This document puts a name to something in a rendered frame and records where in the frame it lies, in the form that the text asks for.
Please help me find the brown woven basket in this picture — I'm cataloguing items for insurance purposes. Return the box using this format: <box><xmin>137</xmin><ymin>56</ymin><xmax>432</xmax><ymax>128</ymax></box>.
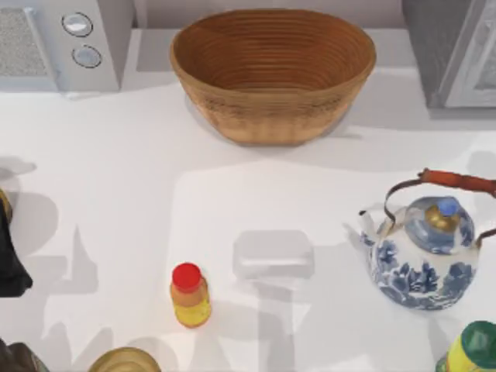
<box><xmin>169</xmin><ymin>10</ymin><xmax>377</xmax><ymax>147</ymax></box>

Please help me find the yellow bottle with red cap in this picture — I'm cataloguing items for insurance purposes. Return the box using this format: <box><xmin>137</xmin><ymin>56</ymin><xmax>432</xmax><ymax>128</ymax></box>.
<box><xmin>169</xmin><ymin>262</ymin><xmax>212</xmax><ymax>329</ymax></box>

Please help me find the blue and white teapot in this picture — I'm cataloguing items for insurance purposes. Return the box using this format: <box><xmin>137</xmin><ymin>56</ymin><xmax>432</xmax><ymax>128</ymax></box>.
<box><xmin>358</xmin><ymin>167</ymin><xmax>496</xmax><ymax>312</ymax></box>

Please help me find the round microwave knob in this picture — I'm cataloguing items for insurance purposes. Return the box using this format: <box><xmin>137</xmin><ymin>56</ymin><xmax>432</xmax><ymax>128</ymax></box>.
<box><xmin>61</xmin><ymin>12</ymin><xmax>95</xmax><ymax>38</ymax></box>
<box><xmin>71</xmin><ymin>44</ymin><xmax>103</xmax><ymax>69</ymax></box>

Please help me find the tan round woven object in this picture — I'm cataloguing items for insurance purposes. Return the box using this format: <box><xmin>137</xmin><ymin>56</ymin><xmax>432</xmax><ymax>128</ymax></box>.
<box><xmin>87</xmin><ymin>346</ymin><xmax>163</xmax><ymax>372</ymax></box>

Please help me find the grey cabinet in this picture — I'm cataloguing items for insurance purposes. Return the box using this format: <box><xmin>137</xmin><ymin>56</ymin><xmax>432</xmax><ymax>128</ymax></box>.
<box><xmin>401</xmin><ymin>0</ymin><xmax>496</xmax><ymax>110</ymax></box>

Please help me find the pale microwave oven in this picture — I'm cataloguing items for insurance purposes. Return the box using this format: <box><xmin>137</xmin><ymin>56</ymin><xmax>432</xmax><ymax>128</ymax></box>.
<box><xmin>0</xmin><ymin>0</ymin><xmax>136</xmax><ymax>94</ymax></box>

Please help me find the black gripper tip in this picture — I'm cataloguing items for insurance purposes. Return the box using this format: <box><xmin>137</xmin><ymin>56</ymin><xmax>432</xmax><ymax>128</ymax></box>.
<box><xmin>0</xmin><ymin>188</ymin><xmax>33</xmax><ymax>298</ymax></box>

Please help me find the yellow bottle with green cap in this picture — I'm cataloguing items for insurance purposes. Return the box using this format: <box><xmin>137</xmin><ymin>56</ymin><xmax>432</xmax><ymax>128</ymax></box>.
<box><xmin>435</xmin><ymin>320</ymin><xmax>496</xmax><ymax>372</ymax></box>

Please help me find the dark brown object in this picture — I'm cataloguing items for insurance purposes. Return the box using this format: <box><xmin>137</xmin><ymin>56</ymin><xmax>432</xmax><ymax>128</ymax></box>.
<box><xmin>0</xmin><ymin>338</ymin><xmax>50</xmax><ymax>372</ymax></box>

